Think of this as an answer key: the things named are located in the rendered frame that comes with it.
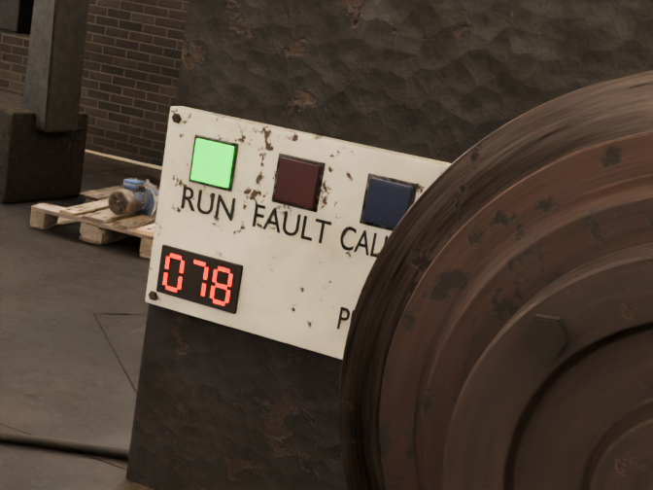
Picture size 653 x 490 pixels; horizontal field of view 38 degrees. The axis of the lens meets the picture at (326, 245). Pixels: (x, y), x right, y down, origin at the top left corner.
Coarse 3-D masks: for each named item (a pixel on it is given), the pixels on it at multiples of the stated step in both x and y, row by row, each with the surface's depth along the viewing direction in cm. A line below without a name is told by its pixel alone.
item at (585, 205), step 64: (512, 192) 57; (576, 192) 56; (640, 192) 53; (448, 256) 59; (512, 256) 56; (576, 256) 54; (448, 320) 59; (384, 384) 62; (448, 384) 58; (384, 448) 63
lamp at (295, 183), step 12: (288, 168) 78; (300, 168) 78; (312, 168) 77; (288, 180) 78; (300, 180) 78; (312, 180) 77; (276, 192) 79; (288, 192) 78; (300, 192) 78; (312, 192) 78; (300, 204) 78; (312, 204) 78
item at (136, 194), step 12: (132, 180) 519; (120, 192) 508; (132, 192) 516; (144, 192) 524; (156, 192) 535; (108, 204) 511; (120, 204) 509; (132, 204) 510; (144, 204) 524; (156, 204) 538
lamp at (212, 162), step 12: (204, 144) 80; (216, 144) 80; (204, 156) 81; (216, 156) 80; (228, 156) 80; (192, 168) 81; (204, 168) 81; (216, 168) 80; (228, 168) 80; (204, 180) 81; (216, 180) 81; (228, 180) 80
